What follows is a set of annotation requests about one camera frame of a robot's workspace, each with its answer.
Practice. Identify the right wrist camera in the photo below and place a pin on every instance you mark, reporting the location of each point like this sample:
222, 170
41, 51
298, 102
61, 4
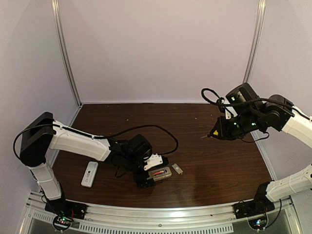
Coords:
228, 114

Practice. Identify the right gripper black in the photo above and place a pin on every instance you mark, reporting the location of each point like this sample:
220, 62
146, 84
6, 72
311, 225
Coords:
224, 129

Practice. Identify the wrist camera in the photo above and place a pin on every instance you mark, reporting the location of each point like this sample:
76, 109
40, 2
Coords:
153, 161
228, 114

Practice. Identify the aluminium frame post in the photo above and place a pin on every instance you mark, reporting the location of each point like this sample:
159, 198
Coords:
64, 52
259, 22

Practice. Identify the grey remote control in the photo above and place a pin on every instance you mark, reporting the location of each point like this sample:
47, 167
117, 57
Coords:
167, 174

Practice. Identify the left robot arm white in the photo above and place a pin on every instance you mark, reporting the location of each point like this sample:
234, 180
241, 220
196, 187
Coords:
44, 133

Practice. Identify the white remote control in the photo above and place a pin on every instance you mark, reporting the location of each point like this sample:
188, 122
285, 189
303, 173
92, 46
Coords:
89, 175

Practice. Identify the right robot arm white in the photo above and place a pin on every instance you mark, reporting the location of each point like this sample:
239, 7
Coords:
244, 111

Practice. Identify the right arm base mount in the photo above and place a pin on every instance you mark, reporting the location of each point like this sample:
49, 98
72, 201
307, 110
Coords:
253, 207

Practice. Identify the right aluminium frame post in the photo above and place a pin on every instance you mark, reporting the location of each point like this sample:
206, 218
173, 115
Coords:
259, 22

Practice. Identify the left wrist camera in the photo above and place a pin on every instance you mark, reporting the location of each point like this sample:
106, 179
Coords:
153, 161

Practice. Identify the aluminium front rail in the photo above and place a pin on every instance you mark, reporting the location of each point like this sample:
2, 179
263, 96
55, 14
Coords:
217, 219

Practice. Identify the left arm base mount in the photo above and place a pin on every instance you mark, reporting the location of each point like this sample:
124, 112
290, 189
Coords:
69, 209

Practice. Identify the yellow handled screwdriver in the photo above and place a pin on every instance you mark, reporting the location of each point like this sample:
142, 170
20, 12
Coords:
214, 134

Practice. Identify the grey battery cover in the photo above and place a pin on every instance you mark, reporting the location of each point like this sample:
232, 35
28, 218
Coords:
177, 169

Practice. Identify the left aluminium frame post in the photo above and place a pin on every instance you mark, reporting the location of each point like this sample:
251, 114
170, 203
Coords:
64, 52

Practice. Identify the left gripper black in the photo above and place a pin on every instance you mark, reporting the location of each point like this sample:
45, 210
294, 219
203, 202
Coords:
142, 180

